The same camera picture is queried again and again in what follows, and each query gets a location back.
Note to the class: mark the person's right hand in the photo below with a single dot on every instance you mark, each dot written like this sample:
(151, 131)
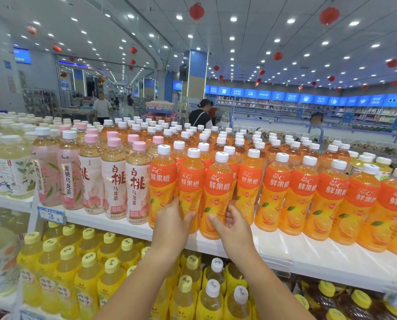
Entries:
(238, 239)

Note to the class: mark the person's left hand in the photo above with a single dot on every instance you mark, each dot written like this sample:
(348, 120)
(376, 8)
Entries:
(170, 233)

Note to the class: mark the orange juice bottles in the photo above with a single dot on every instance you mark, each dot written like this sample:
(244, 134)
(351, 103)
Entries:
(161, 183)

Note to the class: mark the white shelf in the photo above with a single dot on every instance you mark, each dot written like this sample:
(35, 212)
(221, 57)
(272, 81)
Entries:
(301, 253)

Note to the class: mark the person's left forearm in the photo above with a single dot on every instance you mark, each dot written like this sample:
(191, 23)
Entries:
(135, 289)

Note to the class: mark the person's right forearm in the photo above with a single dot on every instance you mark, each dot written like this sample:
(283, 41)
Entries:
(268, 289)

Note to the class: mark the yellow cap bottles lower shelf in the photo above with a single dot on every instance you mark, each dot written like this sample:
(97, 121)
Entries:
(211, 306)

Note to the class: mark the yellow green drink bottle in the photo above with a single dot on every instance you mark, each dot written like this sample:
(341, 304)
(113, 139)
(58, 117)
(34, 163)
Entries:
(365, 158)
(370, 153)
(353, 154)
(383, 161)

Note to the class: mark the rows of pink label bottles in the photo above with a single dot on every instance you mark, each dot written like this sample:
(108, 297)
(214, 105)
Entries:
(113, 183)

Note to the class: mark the rows of lemon yellow bottles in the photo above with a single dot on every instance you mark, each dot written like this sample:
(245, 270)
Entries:
(61, 279)

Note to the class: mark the rows of yellow cap bottles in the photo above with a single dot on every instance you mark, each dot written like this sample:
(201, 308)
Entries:
(355, 306)

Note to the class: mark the blue illuminated sign band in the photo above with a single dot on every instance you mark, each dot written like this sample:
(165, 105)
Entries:
(318, 99)

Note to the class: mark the rows of pale floral bottles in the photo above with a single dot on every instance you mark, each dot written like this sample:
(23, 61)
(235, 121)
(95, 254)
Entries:
(16, 169)

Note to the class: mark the rows of clear printed bottles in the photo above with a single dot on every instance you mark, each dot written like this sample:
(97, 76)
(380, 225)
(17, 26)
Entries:
(0, 256)

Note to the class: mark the blue beige pillar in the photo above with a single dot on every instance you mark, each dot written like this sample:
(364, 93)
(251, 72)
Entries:
(198, 63)

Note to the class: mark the white accessory display racks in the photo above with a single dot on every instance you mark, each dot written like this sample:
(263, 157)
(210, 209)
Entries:
(38, 101)

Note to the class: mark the red paper lantern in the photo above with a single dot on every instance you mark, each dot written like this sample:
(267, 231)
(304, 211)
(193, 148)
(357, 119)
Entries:
(196, 11)
(133, 50)
(278, 56)
(31, 29)
(393, 63)
(57, 48)
(329, 15)

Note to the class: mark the blue rail display counter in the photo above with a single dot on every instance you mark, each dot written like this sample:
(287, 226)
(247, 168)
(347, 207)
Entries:
(285, 128)

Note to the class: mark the blue wall screen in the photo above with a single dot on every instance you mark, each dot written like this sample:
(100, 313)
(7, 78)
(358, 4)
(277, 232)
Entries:
(22, 55)

